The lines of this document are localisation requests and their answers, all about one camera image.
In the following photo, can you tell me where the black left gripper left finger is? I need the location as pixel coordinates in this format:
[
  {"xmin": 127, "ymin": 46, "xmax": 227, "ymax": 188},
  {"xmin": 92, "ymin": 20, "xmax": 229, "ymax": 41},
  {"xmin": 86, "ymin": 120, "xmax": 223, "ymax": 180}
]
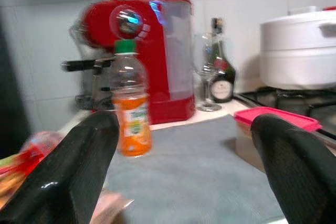
[{"xmin": 0, "ymin": 112, "xmax": 121, "ymax": 224}]

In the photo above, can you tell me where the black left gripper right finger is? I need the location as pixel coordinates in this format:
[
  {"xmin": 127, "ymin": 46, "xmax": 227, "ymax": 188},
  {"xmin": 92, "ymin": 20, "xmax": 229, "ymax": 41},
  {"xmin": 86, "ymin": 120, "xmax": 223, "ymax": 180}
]
[{"xmin": 250, "ymin": 113, "xmax": 336, "ymax": 224}]

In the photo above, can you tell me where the white red green carton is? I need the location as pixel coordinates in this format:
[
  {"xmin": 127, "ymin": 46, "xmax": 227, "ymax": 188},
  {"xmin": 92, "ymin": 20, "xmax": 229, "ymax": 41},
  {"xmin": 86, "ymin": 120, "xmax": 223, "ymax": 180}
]
[{"xmin": 0, "ymin": 129, "xmax": 65, "ymax": 209}]

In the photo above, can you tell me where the orange juice bottle green cap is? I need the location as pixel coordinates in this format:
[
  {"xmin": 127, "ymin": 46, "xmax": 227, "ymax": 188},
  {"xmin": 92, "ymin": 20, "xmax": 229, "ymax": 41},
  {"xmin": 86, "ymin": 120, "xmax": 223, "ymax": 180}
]
[{"xmin": 109, "ymin": 39, "xmax": 153, "ymax": 157}]

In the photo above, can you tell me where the beige plastic packet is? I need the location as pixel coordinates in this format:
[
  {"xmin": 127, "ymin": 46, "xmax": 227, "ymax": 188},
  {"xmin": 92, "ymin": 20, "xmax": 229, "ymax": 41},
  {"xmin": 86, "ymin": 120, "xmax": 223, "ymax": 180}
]
[{"xmin": 90, "ymin": 189, "xmax": 136, "ymax": 224}]

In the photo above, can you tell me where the black gas stove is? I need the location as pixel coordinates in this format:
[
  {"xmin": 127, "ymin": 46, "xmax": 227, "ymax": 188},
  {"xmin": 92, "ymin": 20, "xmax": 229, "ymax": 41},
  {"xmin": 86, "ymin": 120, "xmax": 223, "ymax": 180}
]
[{"xmin": 233, "ymin": 86, "xmax": 336, "ymax": 141}]

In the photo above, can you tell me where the pink lidded plastic container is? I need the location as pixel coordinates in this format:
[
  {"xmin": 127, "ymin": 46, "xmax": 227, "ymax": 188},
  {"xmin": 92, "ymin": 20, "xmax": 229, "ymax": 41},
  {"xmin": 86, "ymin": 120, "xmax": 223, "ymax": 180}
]
[{"xmin": 233, "ymin": 106, "xmax": 322, "ymax": 172}]

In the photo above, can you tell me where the white kitchen counter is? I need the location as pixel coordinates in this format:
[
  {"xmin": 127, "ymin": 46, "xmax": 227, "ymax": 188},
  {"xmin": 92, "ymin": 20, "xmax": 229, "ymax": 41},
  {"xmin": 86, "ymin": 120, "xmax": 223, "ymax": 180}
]
[{"xmin": 59, "ymin": 98, "xmax": 239, "ymax": 132}]

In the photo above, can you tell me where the grey counter mat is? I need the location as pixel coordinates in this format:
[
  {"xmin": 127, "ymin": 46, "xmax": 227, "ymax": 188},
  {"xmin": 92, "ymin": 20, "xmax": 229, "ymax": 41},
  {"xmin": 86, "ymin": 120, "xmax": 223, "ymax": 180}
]
[{"xmin": 99, "ymin": 113, "xmax": 289, "ymax": 224}]

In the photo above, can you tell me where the white lidded pot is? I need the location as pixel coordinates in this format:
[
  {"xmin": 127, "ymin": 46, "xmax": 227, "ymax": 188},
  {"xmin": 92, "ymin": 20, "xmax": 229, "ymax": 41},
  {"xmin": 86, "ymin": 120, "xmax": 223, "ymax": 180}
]
[{"xmin": 259, "ymin": 6, "xmax": 336, "ymax": 91}]

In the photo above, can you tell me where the dark liquor bottle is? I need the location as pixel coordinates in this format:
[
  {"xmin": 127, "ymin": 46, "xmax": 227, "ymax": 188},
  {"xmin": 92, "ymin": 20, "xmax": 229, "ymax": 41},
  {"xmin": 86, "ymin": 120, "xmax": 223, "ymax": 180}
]
[{"xmin": 208, "ymin": 17, "xmax": 237, "ymax": 103}]

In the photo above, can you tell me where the clear wine glass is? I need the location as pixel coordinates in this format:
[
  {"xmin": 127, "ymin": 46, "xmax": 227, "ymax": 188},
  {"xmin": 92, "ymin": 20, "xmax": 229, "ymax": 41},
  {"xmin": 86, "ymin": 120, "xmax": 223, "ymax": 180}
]
[{"xmin": 193, "ymin": 32, "xmax": 224, "ymax": 112}]

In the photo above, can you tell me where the red coffee machine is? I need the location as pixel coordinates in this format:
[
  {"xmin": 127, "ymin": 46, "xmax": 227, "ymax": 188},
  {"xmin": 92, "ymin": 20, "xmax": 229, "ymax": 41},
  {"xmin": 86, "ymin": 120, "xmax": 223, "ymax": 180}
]
[{"xmin": 60, "ymin": 0, "xmax": 196, "ymax": 125}]

